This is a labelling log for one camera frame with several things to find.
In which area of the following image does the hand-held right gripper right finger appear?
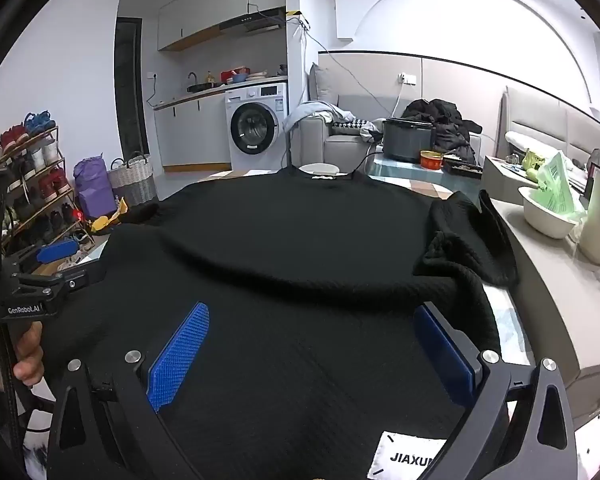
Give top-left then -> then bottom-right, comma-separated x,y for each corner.
413,301 -> 578,480

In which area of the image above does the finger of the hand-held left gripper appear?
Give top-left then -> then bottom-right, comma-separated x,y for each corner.
2,239 -> 80,276
55,262 -> 108,294

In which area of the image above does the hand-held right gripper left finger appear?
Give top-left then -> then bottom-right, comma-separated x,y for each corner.
45,301 -> 216,480

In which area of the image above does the black knit sweater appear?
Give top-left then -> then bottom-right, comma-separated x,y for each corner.
30,165 -> 518,480

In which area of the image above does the pile of black clothes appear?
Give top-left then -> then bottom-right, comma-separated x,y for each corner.
402,98 -> 483,166

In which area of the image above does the person's left hand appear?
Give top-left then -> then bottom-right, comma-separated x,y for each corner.
0,320 -> 46,392

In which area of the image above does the yellow toy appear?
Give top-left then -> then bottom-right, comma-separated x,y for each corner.
91,197 -> 128,233

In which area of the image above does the purple bag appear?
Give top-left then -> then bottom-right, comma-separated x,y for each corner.
73,155 -> 118,218

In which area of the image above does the woven basket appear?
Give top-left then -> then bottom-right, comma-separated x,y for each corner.
107,152 -> 158,206

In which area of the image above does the grey cabinet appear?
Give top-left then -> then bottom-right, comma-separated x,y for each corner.
480,155 -> 600,411

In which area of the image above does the white bowl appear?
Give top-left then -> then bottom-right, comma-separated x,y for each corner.
517,186 -> 578,240

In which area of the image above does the black door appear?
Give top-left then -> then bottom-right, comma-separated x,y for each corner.
114,16 -> 148,161

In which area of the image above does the kitchen counter cabinet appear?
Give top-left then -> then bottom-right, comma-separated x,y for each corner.
152,76 -> 288,173

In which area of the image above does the glass coffee table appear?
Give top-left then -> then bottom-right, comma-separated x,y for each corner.
370,152 -> 481,186

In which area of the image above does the black tray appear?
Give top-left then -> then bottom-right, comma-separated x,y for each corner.
442,155 -> 483,178

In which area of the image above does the green plastic bag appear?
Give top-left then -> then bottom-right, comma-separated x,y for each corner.
535,151 -> 588,221

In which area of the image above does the green plush toy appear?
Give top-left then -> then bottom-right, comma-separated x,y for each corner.
522,147 -> 548,181

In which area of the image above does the black electric pot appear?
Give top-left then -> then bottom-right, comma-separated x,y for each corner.
382,117 -> 437,163

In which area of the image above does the white round stool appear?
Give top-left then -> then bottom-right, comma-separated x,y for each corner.
298,162 -> 340,177

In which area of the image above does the white washing machine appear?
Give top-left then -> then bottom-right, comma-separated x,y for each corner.
224,81 -> 288,171

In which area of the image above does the grey sofa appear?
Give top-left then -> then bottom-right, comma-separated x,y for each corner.
295,62 -> 483,166

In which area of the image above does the grey padded headboard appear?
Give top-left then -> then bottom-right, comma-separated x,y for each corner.
497,85 -> 600,171

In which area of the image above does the light blue cloth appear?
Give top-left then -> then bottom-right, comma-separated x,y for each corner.
282,101 -> 351,133

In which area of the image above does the grey cushion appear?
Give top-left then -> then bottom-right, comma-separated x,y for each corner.
310,62 -> 341,106

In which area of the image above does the range hood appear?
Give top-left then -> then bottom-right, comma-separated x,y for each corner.
219,6 -> 287,36

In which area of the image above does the black braided cable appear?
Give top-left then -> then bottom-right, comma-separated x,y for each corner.
0,310 -> 23,466

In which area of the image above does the black power cord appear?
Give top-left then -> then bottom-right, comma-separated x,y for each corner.
347,144 -> 387,177

